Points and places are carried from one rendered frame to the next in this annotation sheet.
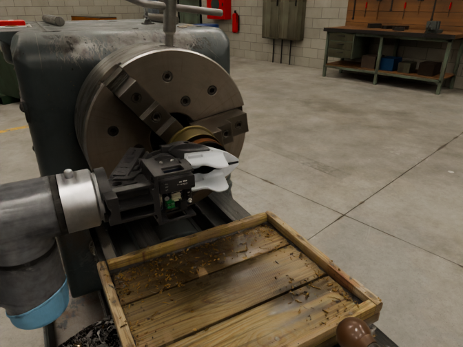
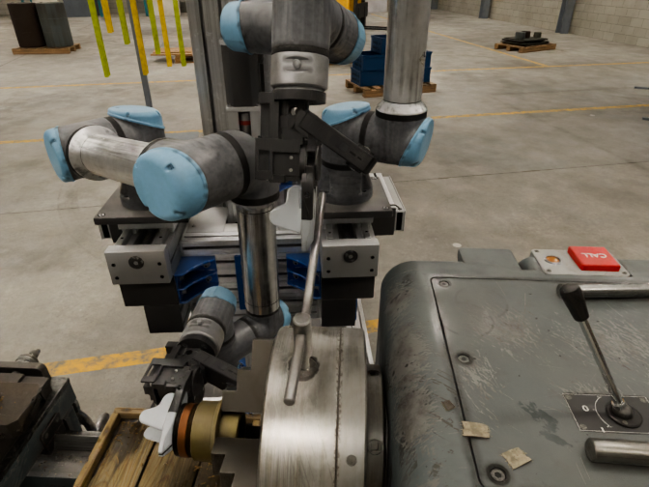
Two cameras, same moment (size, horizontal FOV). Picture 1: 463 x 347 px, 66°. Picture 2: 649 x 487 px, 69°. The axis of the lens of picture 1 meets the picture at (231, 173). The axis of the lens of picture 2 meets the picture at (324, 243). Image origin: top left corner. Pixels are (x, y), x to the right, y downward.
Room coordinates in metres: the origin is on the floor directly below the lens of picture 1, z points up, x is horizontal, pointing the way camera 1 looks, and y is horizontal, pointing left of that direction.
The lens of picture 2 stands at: (0.94, -0.25, 1.67)
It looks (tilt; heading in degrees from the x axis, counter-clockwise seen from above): 30 degrees down; 122
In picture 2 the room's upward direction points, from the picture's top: straight up
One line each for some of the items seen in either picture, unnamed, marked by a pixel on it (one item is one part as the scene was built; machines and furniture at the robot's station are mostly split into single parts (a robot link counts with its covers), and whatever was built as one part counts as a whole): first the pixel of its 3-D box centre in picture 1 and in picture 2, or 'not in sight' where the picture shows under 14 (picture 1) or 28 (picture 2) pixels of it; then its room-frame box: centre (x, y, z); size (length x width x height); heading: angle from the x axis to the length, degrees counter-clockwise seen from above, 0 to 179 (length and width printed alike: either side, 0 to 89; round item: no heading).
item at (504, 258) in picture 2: (16, 36); (488, 267); (0.82, 0.46, 1.24); 0.09 x 0.08 x 0.03; 29
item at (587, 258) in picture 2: (12, 24); (592, 260); (0.96, 0.54, 1.26); 0.06 x 0.06 x 0.02; 29
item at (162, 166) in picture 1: (145, 188); (182, 373); (0.43, 0.12, 1.08); 0.12 x 0.09 x 0.08; 118
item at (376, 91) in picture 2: not in sight; (391, 63); (-2.28, 6.84, 0.39); 1.20 x 0.80 x 0.79; 51
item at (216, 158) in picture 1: (215, 161); (158, 418); (0.48, 0.02, 1.10); 0.09 x 0.06 x 0.03; 118
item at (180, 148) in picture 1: (180, 158); (183, 392); (0.48, 0.07, 1.10); 0.09 x 0.02 x 0.05; 118
